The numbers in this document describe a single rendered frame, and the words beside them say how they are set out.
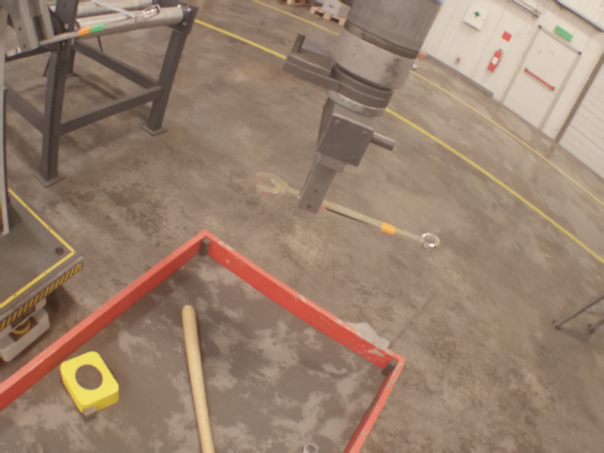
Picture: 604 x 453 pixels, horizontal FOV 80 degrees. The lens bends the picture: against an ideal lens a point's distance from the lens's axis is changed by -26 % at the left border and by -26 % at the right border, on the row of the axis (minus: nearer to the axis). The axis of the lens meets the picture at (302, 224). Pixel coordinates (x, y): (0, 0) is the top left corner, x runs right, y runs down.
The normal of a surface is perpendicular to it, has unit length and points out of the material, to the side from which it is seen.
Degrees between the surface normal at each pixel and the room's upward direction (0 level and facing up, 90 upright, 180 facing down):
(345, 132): 90
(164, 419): 0
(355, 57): 90
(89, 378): 0
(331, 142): 90
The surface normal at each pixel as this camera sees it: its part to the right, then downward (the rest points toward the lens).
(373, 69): -0.10, 0.58
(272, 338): 0.34, -0.75
